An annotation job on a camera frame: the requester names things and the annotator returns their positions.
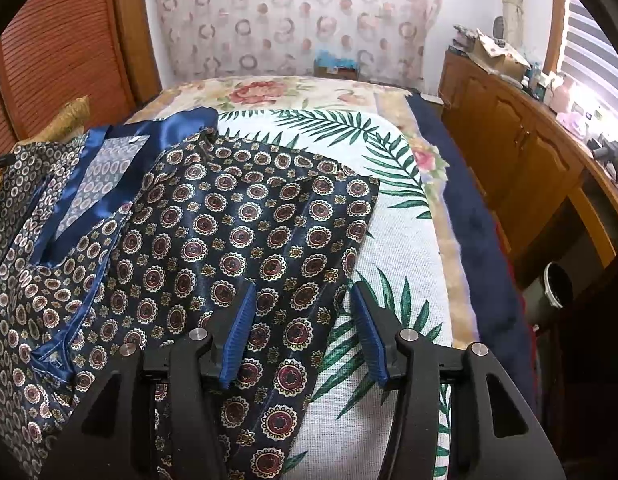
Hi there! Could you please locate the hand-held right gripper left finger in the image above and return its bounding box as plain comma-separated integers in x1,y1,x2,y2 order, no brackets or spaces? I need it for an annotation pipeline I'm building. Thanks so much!
44,284,260,480

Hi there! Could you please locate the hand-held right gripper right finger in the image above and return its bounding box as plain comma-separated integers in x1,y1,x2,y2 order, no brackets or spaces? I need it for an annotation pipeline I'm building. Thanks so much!
350,282,565,480

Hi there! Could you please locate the navy medallion print satin garment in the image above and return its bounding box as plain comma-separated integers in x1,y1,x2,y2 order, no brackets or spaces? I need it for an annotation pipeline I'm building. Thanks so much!
0,107,382,480

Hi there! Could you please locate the white palm leaf print blanket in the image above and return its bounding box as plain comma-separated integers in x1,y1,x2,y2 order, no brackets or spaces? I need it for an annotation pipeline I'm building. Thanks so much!
216,109,455,480

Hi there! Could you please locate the navy blue blanket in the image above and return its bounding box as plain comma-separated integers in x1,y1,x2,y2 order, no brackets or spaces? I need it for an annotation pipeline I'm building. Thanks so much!
406,94,545,411

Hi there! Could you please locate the white bucket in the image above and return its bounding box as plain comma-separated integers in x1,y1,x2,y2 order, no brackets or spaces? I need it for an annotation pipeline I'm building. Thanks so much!
542,260,575,308

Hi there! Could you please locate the cream floral quilt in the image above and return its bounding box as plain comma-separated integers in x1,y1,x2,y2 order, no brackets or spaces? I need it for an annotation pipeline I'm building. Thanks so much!
124,76,480,351

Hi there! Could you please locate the wooden cabinet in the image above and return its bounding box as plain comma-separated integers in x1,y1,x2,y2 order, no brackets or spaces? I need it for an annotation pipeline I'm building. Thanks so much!
438,49,618,281

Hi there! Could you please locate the small box with blue packets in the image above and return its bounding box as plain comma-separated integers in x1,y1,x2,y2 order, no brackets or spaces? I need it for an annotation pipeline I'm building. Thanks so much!
313,49,362,78

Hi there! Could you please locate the golden embroidered pillow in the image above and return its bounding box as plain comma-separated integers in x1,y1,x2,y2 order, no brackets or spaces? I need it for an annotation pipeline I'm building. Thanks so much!
36,96,92,143

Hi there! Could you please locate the open cardboard box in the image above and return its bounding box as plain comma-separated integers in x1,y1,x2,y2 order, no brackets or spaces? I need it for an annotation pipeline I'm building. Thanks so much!
476,30,532,81

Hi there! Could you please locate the pink container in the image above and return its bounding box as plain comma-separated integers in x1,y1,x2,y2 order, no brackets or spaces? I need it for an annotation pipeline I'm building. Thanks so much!
549,75,575,111

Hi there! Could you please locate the wooden louvered wardrobe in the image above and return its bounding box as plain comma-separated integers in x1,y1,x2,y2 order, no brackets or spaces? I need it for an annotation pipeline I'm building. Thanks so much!
0,0,162,161

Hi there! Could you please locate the striped window blind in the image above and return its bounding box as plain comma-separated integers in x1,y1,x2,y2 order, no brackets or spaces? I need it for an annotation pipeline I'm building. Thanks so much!
559,0,618,126

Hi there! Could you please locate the tied beige curtain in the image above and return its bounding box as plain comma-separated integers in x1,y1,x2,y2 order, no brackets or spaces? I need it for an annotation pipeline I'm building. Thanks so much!
496,0,527,43

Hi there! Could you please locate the ring print wall cloth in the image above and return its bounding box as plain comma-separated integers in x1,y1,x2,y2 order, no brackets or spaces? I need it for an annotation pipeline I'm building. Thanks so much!
146,0,447,83

